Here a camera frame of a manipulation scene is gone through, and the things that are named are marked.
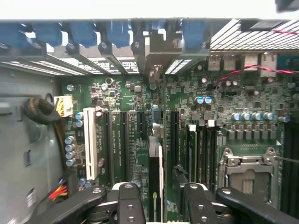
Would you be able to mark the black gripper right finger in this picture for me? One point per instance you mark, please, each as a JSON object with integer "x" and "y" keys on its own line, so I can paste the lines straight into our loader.
{"x": 201, "y": 207}

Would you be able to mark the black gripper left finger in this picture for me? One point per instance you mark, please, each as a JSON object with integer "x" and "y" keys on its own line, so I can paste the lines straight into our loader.
{"x": 129, "y": 207}

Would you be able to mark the metal CPU socket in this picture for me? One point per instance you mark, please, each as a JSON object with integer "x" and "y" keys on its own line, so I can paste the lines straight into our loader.
{"x": 247, "y": 163}

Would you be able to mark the long black expansion slot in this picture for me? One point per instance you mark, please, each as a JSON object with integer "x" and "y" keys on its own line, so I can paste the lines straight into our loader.
{"x": 108, "y": 147}
{"x": 175, "y": 137}

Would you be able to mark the white expansion slot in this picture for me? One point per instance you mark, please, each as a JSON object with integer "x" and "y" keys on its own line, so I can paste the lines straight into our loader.
{"x": 90, "y": 144}

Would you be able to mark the short black expansion slot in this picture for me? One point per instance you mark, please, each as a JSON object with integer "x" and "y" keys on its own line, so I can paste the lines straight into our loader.
{"x": 140, "y": 122}

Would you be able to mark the socket locking lever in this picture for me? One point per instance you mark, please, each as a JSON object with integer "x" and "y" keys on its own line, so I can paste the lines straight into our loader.
{"x": 287, "y": 160}

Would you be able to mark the green motherboard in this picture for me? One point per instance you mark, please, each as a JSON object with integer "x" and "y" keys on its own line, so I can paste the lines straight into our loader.
{"x": 182, "y": 93}

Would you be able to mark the white power connector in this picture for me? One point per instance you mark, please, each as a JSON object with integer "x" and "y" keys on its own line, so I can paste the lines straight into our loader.
{"x": 66, "y": 105}

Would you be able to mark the black open PC case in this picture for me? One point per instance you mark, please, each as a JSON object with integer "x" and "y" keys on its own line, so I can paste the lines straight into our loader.
{"x": 23, "y": 140}

